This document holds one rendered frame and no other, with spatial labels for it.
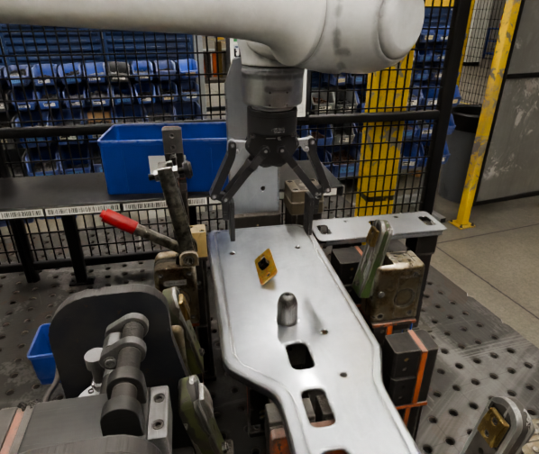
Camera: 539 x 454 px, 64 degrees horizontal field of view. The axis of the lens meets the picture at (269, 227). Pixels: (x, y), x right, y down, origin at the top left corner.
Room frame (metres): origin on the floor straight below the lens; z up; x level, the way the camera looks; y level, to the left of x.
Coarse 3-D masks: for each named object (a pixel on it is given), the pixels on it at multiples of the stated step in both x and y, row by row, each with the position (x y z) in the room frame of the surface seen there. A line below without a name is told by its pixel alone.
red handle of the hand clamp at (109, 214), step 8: (104, 216) 0.59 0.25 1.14; (112, 216) 0.59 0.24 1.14; (120, 216) 0.60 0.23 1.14; (112, 224) 0.59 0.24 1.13; (120, 224) 0.59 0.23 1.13; (128, 224) 0.60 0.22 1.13; (136, 224) 0.60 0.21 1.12; (128, 232) 0.60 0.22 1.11; (136, 232) 0.60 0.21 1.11; (144, 232) 0.60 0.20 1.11; (152, 232) 0.61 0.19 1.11; (152, 240) 0.60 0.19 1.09; (160, 240) 0.61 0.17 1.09; (168, 240) 0.61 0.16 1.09; (168, 248) 0.61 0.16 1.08; (176, 248) 0.61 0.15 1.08
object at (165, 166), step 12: (168, 168) 0.60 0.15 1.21; (180, 168) 0.62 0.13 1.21; (156, 180) 0.61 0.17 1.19; (168, 180) 0.60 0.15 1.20; (168, 192) 0.60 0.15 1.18; (168, 204) 0.60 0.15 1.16; (180, 204) 0.60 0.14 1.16; (180, 216) 0.60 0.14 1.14; (180, 228) 0.60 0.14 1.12; (180, 240) 0.60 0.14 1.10; (192, 240) 0.63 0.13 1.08; (180, 252) 0.60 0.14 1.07
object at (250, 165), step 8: (264, 152) 0.63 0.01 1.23; (248, 160) 0.65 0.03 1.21; (256, 160) 0.63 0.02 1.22; (240, 168) 0.65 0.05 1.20; (248, 168) 0.63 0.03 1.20; (240, 176) 0.63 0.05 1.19; (248, 176) 0.63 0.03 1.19; (232, 184) 0.64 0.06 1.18; (240, 184) 0.63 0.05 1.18; (232, 192) 0.63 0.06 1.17; (224, 200) 0.62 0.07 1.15
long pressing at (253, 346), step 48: (240, 240) 0.78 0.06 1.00; (288, 240) 0.78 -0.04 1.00; (240, 288) 0.60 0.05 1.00; (288, 288) 0.60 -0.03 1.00; (336, 288) 0.60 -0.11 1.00; (240, 336) 0.48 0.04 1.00; (288, 336) 0.48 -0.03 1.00; (336, 336) 0.48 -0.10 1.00; (288, 384) 0.40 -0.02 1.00; (336, 384) 0.40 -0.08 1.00; (288, 432) 0.32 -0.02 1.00; (336, 432) 0.33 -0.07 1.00; (384, 432) 0.33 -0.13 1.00
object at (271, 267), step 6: (264, 252) 0.69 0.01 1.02; (270, 252) 0.68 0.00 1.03; (258, 258) 0.69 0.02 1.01; (264, 258) 0.66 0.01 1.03; (270, 258) 0.66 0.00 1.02; (258, 264) 0.66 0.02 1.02; (264, 264) 0.65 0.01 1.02; (270, 264) 0.65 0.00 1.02; (258, 270) 0.65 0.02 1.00; (264, 270) 0.64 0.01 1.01; (270, 270) 0.63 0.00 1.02; (276, 270) 0.62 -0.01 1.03; (264, 276) 0.63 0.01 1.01; (270, 276) 0.62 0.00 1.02; (264, 282) 0.61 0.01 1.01
